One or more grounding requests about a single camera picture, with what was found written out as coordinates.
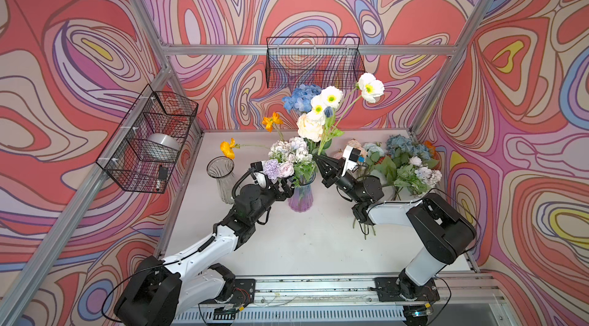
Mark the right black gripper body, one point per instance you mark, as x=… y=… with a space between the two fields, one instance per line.
x=335 y=176

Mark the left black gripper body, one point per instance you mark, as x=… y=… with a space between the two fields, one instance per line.
x=283 y=187

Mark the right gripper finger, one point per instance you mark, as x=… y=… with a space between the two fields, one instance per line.
x=328 y=166
x=330 y=178

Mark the blue purple glass vase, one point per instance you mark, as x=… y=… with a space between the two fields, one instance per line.
x=302 y=198

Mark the white purple mixed bouquet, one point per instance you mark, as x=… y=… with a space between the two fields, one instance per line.
x=290 y=159

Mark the cream rose flower stem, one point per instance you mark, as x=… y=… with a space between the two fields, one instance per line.
x=312 y=126

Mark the clear ribbed glass vase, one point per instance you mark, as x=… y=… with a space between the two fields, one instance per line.
x=221 y=169

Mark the orange poppy flower stem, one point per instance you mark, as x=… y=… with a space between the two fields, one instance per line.
x=272 y=123

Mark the white yellow-centred poppy stem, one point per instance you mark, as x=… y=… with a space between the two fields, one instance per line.
x=331 y=99

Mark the blue hydrangea flower stem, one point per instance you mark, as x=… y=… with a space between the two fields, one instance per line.
x=300 y=98

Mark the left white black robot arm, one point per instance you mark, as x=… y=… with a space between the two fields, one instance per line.
x=161 y=289

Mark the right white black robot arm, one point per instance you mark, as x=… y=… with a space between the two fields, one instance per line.
x=443 y=231

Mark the pink rose flower stem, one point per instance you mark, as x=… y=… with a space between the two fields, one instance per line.
x=361 y=173

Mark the teal white bouquet right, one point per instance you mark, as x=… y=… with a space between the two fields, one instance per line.
x=403 y=165

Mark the small black device in basket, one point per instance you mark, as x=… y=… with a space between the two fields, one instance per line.
x=162 y=173

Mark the white tape roll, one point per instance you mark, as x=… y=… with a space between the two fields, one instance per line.
x=165 y=142

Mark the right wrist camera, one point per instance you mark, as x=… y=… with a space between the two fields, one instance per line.
x=351 y=158

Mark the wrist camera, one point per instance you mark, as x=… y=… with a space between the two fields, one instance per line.
x=258 y=175
x=351 y=158

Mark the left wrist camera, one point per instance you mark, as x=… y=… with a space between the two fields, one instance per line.
x=258 y=175

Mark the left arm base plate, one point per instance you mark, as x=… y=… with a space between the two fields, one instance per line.
x=240 y=292

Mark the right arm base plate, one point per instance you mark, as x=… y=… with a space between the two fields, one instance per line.
x=394 y=289

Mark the black wire basket back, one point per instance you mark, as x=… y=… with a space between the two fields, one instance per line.
x=324 y=61

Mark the black wire basket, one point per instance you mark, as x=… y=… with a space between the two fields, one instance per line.
x=324 y=61
x=132 y=161

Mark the black wire basket left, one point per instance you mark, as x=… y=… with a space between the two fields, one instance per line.
x=132 y=161

